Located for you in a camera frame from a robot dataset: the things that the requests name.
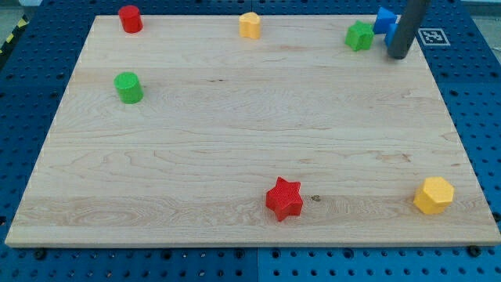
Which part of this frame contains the wooden board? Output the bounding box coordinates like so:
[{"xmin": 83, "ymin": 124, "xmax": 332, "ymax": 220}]
[{"xmin": 5, "ymin": 15, "xmax": 500, "ymax": 248}]

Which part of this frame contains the red star block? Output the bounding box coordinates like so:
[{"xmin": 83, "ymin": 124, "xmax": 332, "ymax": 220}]
[{"xmin": 265, "ymin": 176, "xmax": 303, "ymax": 222}]

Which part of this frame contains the yellow heart block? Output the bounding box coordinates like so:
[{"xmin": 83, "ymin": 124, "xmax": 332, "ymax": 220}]
[{"xmin": 239, "ymin": 12, "xmax": 261, "ymax": 39}]

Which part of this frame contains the green cylinder block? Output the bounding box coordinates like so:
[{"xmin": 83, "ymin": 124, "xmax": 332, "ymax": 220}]
[{"xmin": 114, "ymin": 72, "xmax": 143, "ymax": 104}]

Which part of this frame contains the green star block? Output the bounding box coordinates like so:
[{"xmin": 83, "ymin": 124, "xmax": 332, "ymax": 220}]
[{"xmin": 344, "ymin": 20, "xmax": 374, "ymax": 52}]

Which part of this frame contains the red cylinder block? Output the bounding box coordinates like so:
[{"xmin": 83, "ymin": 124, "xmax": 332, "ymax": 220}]
[{"xmin": 118, "ymin": 5, "xmax": 143, "ymax": 34}]

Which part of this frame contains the blue cube block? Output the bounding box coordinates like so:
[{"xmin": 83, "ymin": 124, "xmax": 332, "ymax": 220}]
[{"xmin": 384, "ymin": 23, "xmax": 398, "ymax": 48}]

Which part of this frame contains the blue triangle block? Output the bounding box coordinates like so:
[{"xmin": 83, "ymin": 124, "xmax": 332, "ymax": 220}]
[{"xmin": 373, "ymin": 7, "xmax": 398, "ymax": 34}]

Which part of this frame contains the yellow hexagon block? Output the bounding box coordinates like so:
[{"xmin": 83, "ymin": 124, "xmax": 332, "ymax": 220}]
[{"xmin": 413, "ymin": 176, "xmax": 455, "ymax": 215}]

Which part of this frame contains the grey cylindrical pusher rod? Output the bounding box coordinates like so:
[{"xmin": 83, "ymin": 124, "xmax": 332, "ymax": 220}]
[{"xmin": 387, "ymin": 0, "xmax": 431, "ymax": 60}]

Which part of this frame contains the white fiducial marker tag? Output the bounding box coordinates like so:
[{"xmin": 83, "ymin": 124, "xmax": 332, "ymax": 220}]
[{"xmin": 418, "ymin": 28, "xmax": 450, "ymax": 46}]

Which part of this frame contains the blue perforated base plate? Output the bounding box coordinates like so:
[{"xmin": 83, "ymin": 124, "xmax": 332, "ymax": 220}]
[{"xmin": 1, "ymin": 1, "xmax": 500, "ymax": 281}]

